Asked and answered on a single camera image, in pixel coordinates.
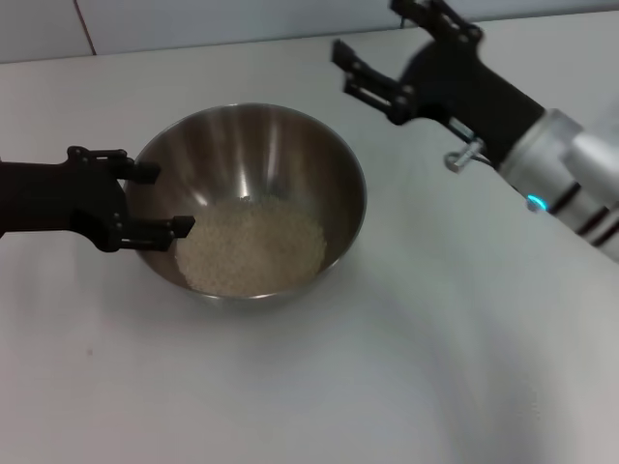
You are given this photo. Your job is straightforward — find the white rice grains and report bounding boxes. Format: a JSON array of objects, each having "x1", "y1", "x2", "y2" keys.
[{"x1": 173, "y1": 195, "x2": 329, "y2": 299}]

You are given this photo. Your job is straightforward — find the metal plug on right wrist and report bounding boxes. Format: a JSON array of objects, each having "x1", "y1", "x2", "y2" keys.
[{"x1": 444, "y1": 118, "x2": 499, "y2": 174}]

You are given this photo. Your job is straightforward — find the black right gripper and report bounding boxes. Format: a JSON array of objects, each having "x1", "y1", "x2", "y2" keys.
[{"x1": 331, "y1": 0, "x2": 546, "y2": 169}]

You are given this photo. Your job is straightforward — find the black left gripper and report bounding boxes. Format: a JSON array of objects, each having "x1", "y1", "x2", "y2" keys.
[{"x1": 0, "y1": 144, "x2": 196, "y2": 254}]

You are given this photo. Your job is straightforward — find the stainless steel mixing bowl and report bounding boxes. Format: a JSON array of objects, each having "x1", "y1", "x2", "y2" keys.
[{"x1": 123, "y1": 101, "x2": 368, "y2": 313}]

